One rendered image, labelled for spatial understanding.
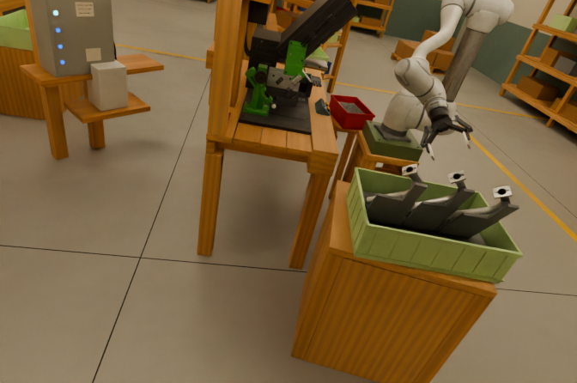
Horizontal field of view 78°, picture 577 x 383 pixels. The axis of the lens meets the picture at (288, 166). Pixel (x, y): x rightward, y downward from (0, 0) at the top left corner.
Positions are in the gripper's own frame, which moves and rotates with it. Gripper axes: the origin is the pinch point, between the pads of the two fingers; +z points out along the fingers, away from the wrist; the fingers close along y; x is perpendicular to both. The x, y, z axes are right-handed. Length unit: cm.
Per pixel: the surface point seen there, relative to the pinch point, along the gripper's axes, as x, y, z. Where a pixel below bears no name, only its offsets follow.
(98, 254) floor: -21, -200, 9
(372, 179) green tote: 11.6, -37.0, -6.2
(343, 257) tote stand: 1, -50, 33
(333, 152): 8, -55, -28
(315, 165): 9, -66, -25
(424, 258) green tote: 15.1, -21.4, 35.0
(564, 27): 417, 193, -482
